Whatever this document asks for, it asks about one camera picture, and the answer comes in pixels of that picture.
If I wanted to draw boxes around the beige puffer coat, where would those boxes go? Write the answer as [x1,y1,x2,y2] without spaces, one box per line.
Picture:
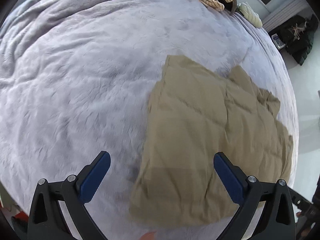
[129,55,293,228]

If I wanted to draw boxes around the dark clothes pile on chair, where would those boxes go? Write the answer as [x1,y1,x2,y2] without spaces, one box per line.
[277,14,319,66]

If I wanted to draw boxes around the person's left hand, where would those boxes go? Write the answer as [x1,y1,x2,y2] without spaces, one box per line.
[139,231,156,240]

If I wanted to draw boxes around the lavender bed quilt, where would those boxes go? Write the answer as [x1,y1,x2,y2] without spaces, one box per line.
[1,0,299,239]

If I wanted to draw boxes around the grey window curtain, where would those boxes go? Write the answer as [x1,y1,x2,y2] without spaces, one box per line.
[263,0,313,33]

